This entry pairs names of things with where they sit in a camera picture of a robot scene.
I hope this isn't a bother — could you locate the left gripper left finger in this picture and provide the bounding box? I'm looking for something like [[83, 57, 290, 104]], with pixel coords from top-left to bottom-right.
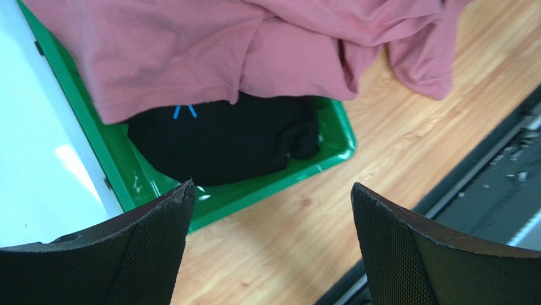
[[1, 181, 196, 304]]

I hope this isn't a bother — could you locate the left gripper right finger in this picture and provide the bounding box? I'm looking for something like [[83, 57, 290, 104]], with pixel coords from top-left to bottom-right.
[[351, 183, 540, 304]]

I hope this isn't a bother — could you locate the pink t shirt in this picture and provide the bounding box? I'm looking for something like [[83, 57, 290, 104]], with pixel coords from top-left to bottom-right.
[[25, 1, 467, 124]]

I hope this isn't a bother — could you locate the black t shirt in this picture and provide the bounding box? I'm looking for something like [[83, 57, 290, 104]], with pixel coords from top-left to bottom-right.
[[127, 93, 319, 187]]

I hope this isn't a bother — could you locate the green plastic bin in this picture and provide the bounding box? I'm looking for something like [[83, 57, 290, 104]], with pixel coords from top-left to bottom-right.
[[17, 1, 357, 232]]

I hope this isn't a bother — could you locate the white whiteboard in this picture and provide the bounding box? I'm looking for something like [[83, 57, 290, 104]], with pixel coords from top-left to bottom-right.
[[1, 1, 122, 247]]

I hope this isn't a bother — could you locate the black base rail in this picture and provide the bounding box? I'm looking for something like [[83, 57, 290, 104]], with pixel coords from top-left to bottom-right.
[[319, 90, 540, 304]]

